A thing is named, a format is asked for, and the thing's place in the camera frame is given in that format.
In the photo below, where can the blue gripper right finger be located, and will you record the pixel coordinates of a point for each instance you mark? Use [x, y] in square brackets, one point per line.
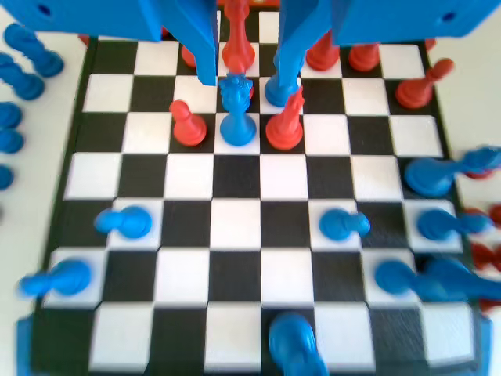
[391, 19]

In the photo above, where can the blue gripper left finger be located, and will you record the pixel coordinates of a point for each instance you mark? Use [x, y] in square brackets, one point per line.
[98, 15]

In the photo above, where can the blue chess queen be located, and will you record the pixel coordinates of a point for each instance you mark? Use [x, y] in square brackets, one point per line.
[236, 129]

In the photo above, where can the blue chess knight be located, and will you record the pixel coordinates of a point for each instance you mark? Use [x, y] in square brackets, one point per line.
[27, 88]
[47, 62]

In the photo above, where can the blue chess bishop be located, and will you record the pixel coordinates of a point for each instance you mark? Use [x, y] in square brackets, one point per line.
[426, 176]
[9, 115]

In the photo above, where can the red chess queen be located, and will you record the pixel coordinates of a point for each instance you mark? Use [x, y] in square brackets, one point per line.
[236, 35]

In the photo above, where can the blue chess pawn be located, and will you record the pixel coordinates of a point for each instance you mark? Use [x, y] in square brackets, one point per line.
[338, 225]
[393, 278]
[70, 278]
[5, 177]
[133, 223]
[434, 225]
[9, 142]

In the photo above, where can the blue chess king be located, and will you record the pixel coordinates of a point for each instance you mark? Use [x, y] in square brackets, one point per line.
[450, 282]

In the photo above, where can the black and white chessboard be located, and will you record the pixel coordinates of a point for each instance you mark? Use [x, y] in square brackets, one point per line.
[235, 223]

